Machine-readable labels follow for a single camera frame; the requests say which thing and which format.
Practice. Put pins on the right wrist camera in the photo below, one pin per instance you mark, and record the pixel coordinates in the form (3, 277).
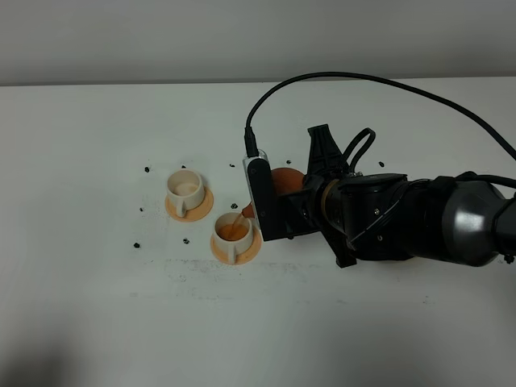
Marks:
(279, 215)

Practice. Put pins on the white teacup far left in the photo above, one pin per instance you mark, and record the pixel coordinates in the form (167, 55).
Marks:
(185, 191)

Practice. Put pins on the orange saucer near centre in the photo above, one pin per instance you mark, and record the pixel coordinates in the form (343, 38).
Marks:
(243, 257)

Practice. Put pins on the orange saucer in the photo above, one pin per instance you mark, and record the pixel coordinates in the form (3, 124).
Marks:
(243, 257)
(195, 214)

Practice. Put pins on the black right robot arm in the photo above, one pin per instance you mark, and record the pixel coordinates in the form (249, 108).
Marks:
(461, 220)

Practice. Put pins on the white teacup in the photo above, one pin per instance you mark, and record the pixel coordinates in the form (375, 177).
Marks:
(232, 236)
(185, 191)

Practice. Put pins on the white teacup near centre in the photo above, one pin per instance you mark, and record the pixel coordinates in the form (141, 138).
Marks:
(232, 236)

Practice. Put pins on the orange saucer far left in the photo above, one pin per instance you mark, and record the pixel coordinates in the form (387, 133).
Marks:
(195, 214)

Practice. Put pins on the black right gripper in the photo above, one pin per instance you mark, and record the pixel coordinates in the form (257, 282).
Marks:
(352, 212)

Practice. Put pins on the brown clay teapot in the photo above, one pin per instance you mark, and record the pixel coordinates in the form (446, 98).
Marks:
(284, 181)

